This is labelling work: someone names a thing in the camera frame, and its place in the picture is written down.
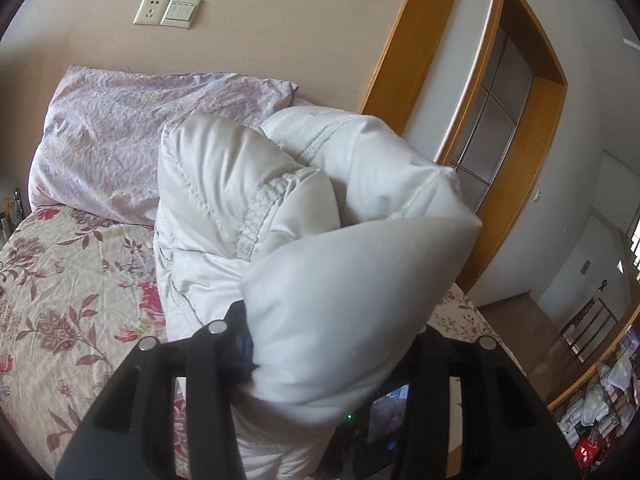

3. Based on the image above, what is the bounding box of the white wall power socket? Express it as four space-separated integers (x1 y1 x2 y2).
134 0 170 26

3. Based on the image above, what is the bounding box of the floral bed sheet mattress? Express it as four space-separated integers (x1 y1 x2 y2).
0 204 501 480

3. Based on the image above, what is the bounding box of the left lilac floral pillow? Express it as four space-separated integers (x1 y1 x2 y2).
28 65 298 224

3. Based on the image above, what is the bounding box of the dark wooden chair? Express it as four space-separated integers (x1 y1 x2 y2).
561 280 618 364

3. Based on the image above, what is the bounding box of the white puffy down jacket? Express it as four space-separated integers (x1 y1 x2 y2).
154 106 482 479

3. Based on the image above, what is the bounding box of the wooden headboard panel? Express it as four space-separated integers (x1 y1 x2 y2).
359 0 454 134

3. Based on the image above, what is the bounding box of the white wall light switch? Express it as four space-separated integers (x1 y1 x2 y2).
160 0 202 29

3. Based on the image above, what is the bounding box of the cluttered wooden shelf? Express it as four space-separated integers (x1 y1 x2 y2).
549 306 639 479

